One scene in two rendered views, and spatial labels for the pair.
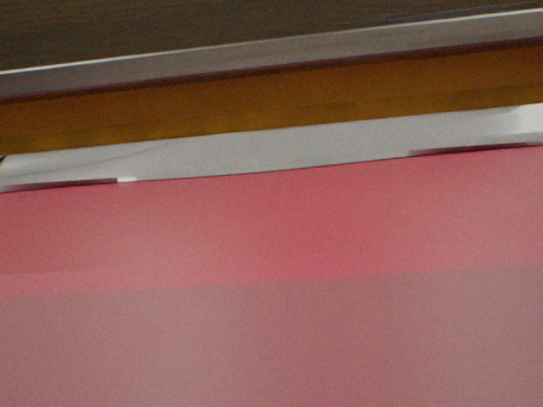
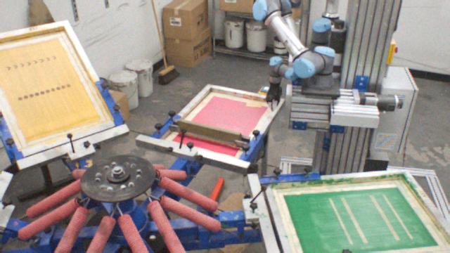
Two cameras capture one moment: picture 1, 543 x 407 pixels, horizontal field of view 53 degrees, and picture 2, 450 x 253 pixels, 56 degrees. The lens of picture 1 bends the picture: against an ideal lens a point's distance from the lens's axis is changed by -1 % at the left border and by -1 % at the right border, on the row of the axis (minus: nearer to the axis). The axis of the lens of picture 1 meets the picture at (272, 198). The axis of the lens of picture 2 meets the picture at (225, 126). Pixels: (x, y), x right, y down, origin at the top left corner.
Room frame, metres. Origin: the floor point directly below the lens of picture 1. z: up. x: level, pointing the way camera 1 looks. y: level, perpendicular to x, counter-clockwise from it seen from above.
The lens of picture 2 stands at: (2.23, 0.75, 2.39)
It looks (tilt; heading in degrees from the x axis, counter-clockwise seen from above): 32 degrees down; 196
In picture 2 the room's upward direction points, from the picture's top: straight up
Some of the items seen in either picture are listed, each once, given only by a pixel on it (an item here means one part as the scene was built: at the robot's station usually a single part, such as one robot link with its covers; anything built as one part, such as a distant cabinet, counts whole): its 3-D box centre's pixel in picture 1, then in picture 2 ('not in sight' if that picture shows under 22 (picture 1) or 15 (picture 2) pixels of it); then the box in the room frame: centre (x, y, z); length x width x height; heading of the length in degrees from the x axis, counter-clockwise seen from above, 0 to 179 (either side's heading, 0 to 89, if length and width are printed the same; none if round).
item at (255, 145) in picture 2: not in sight; (250, 150); (0.29, 0.33, 0.98); 0.30 x 0.05 x 0.07; 173
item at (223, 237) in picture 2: not in sight; (264, 235); (0.82, 0.52, 0.90); 1.24 x 0.06 x 0.06; 113
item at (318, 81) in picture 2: not in sight; (321, 76); (-0.10, 0.65, 1.31); 0.15 x 0.15 x 0.10
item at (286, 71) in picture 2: not in sight; (290, 71); (-0.08, 0.47, 1.33); 0.11 x 0.11 x 0.08; 58
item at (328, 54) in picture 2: not in sight; (323, 59); (-0.10, 0.65, 1.42); 0.13 x 0.12 x 0.14; 148
